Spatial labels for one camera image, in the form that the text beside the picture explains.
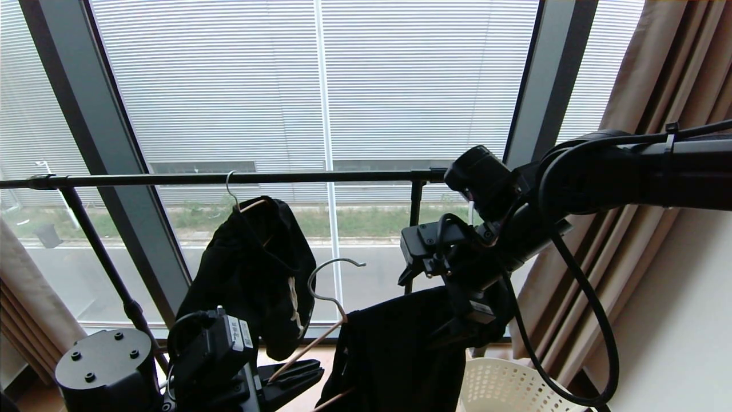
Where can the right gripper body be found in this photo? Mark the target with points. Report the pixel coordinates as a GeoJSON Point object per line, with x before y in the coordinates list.
{"type": "Point", "coordinates": [469, 269]}

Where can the brown curtain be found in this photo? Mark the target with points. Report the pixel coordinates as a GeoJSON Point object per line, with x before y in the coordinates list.
{"type": "Point", "coordinates": [646, 297]}
{"type": "Point", "coordinates": [28, 297]}

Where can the black clothes rack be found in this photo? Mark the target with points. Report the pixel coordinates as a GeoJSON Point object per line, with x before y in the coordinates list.
{"type": "Point", "coordinates": [286, 177]}

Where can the window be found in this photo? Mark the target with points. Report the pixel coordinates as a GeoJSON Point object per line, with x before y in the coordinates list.
{"type": "Point", "coordinates": [537, 68]}

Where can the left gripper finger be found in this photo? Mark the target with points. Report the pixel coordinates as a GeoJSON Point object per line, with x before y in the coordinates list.
{"type": "Point", "coordinates": [291, 392]}
{"type": "Point", "coordinates": [297, 371]}

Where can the black garment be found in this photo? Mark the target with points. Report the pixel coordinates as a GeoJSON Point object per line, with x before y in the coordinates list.
{"type": "Point", "coordinates": [246, 269]}
{"type": "Point", "coordinates": [389, 355]}

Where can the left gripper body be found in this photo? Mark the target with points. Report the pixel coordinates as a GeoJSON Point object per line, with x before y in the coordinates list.
{"type": "Point", "coordinates": [229, 400]}

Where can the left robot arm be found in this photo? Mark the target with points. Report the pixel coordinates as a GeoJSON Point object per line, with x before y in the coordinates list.
{"type": "Point", "coordinates": [103, 372]}

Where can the white laundry basket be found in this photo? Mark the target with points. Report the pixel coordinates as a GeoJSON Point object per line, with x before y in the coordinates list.
{"type": "Point", "coordinates": [503, 389]}

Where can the pink clothes hanger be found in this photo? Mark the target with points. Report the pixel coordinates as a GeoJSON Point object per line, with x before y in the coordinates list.
{"type": "Point", "coordinates": [230, 191]}
{"type": "Point", "coordinates": [311, 343]}

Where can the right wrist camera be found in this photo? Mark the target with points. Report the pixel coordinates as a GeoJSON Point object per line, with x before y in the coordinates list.
{"type": "Point", "coordinates": [486, 177]}

